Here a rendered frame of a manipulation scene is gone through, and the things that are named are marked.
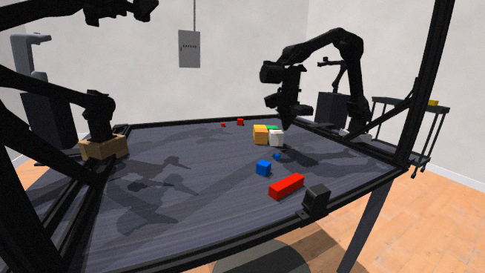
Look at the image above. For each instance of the green cube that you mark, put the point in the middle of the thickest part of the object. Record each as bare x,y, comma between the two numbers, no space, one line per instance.
271,127

